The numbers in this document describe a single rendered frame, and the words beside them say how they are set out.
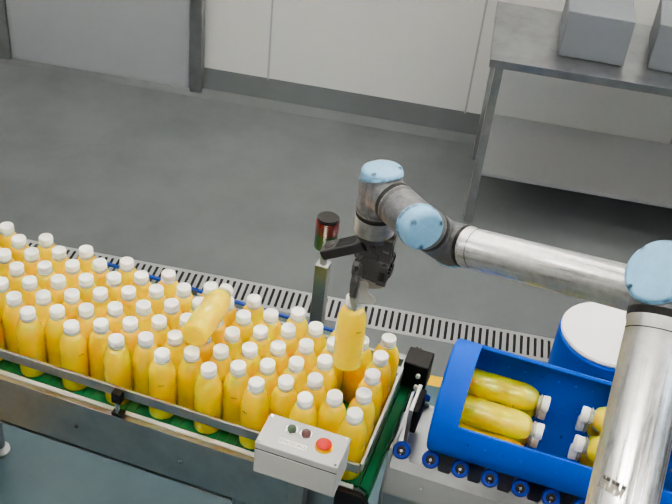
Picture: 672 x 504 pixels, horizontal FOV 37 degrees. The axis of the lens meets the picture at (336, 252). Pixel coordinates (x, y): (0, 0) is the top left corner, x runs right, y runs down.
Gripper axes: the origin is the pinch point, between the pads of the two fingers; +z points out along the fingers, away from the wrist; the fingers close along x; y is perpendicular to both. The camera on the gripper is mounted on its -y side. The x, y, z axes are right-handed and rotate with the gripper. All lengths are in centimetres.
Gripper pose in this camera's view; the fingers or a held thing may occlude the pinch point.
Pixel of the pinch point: (355, 299)
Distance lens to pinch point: 231.7
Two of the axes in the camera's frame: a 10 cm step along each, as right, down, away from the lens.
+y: 9.4, 2.6, -2.0
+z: -0.9, 8.0, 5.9
